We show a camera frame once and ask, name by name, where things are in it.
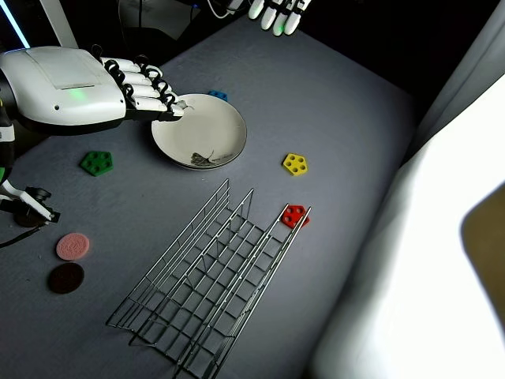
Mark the metal wire dish rack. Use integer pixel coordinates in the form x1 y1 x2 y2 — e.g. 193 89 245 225
105 178 312 379

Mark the grey table cloth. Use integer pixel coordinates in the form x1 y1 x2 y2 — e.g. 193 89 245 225
0 15 420 379

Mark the red pentagon block with holes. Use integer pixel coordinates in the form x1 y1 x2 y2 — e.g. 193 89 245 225
280 204 311 229

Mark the yellow pentagon block with holes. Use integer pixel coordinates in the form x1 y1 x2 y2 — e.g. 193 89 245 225
281 152 309 178

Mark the cyan light strip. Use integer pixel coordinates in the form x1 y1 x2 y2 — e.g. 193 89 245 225
0 0 31 51

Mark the pink round cookie toy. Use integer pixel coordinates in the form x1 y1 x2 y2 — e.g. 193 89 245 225
55 232 91 261

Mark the white cable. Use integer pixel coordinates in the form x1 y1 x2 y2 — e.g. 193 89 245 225
207 0 245 19

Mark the brown blurred object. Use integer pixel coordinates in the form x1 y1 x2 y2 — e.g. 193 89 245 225
459 185 505 328

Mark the dark brown round cookie toy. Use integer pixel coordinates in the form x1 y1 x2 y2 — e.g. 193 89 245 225
47 262 85 295

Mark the white plate single leaf print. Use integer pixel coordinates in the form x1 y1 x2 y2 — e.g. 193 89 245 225
151 93 249 169

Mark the green pentagon block with holes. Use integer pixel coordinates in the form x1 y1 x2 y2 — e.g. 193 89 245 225
80 151 114 178

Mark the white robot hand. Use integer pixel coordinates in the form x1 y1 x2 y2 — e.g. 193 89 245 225
0 46 187 137
247 0 313 37

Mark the white plate clustered leaf print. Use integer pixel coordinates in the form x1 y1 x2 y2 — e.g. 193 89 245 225
155 137 246 172

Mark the white post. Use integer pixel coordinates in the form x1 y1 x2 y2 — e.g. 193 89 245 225
39 0 79 49

